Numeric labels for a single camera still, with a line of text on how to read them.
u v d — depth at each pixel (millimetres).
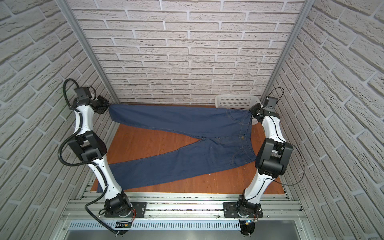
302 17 725
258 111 830
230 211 730
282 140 511
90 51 856
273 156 526
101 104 844
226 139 976
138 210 732
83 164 555
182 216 727
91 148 597
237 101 1176
